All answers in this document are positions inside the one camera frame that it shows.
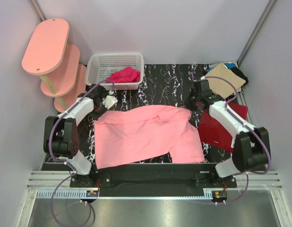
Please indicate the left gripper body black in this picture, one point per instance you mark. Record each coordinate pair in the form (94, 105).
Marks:
(95, 114)

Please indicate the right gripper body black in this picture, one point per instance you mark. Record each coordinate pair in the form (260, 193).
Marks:
(192, 102)

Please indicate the light pink t shirt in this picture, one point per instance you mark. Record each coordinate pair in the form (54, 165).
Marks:
(144, 133)

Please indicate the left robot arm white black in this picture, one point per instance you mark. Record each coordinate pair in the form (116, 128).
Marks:
(61, 138)

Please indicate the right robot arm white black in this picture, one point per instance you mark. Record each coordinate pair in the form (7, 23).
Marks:
(251, 146)

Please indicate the beige folded t shirt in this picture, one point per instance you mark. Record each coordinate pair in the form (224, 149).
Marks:
(219, 86)

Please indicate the red plastic folding board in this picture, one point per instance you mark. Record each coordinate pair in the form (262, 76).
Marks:
(214, 132)

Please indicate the magenta t shirt in basket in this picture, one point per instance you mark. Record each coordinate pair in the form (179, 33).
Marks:
(127, 75)

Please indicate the white plastic laundry basket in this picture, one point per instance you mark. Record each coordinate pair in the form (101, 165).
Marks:
(101, 66)

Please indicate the blue folded garment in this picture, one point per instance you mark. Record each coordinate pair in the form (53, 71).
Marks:
(228, 65)

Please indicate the black folded garment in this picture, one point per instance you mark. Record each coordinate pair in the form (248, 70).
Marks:
(240, 74)

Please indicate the pink three tier shelf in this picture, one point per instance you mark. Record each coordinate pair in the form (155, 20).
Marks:
(55, 61)

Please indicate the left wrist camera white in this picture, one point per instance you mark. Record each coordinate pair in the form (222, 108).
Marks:
(110, 100)

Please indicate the right corner aluminium post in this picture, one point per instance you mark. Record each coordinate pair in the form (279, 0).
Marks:
(262, 19)

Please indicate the corner aluminium post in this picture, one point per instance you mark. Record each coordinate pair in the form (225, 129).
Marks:
(37, 10)
(262, 19)

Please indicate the aluminium frame rail front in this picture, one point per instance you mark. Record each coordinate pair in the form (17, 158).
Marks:
(56, 184)

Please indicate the left corner aluminium post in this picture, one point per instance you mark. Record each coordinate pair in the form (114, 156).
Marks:
(37, 10)

